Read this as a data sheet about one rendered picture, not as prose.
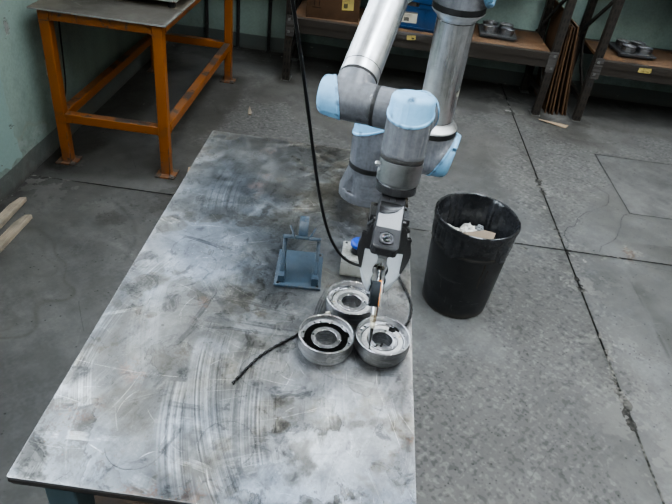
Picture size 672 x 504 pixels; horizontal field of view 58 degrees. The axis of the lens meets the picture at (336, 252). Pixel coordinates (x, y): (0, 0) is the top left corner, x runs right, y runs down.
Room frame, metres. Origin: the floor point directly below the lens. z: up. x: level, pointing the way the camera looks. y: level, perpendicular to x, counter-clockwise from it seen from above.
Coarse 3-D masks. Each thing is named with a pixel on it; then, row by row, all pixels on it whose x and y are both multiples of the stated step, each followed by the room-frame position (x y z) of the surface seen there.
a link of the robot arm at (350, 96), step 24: (384, 0) 1.23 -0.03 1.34; (408, 0) 1.29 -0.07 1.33; (360, 24) 1.19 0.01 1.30; (384, 24) 1.18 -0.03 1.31; (360, 48) 1.12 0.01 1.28; (384, 48) 1.14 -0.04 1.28; (360, 72) 1.07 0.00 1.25; (336, 96) 1.03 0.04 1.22; (360, 96) 1.02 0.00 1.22; (360, 120) 1.02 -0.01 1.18
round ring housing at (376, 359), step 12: (360, 324) 0.86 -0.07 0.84; (384, 324) 0.88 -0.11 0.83; (396, 324) 0.88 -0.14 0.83; (360, 336) 0.84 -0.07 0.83; (372, 336) 0.84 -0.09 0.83; (384, 336) 0.86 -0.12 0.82; (408, 336) 0.84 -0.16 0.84; (360, 348) 0.80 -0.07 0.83; (384, 348) 0.81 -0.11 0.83; (408, 348) 0.82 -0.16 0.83; (372, 360) 0.79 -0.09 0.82; (384, 360) 0.78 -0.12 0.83; (396, 360) 0.79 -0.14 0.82
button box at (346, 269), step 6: (348, 246) 1.10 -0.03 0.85; (342, 252) 1.07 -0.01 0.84; (348, 252) 1.08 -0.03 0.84; (354, 252) 1.08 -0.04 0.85; (348, 258) 1.06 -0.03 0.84; (354, 258) 1.06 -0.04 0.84; (342, 264) 1.05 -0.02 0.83; (348, 264) 1.05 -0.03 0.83; (342, 270) 1.05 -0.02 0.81; (348, 270) 1.05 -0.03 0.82; (354, 270) 1.05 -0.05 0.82; (354, 276) 1.05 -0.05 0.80; (360, 276) 1.05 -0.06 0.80
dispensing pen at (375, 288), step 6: (378, 264) 0.90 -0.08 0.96; (378, 270) 0.89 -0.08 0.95; (378, 276) 0.88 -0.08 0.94; (372, 282) 0.86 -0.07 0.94; (378, 282) 0.86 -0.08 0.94; (372, 288) 0.85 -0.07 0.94; (378, 288) 0.85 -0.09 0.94; (372, 294) 0.85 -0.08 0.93; (378, 294) 0.85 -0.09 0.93; (372, 300) 0.84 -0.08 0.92; (378, 300) 0.84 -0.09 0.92; (372, 306) 0.84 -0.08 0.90; (372, 312) 0.84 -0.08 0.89; (372, 318) 0.83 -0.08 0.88; (372, 324) 0.82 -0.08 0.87; (372, 330) 0.82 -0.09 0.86
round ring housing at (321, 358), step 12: (312, 324) 0.85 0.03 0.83; (336, 324) 0.86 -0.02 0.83; (348, 324) 0.85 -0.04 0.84; (300, 336) 0.80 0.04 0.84; (312, 336) 0.82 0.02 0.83; (324, 336) 0.84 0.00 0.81; (336, 336) 0.83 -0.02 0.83; (300, 348) 0.79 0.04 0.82; (312, 348) 0.77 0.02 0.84; (348, 348) 0.79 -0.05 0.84; (312, 360) 0.78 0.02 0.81; (324, 360) 0.77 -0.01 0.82; (336, 360) 0.77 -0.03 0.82
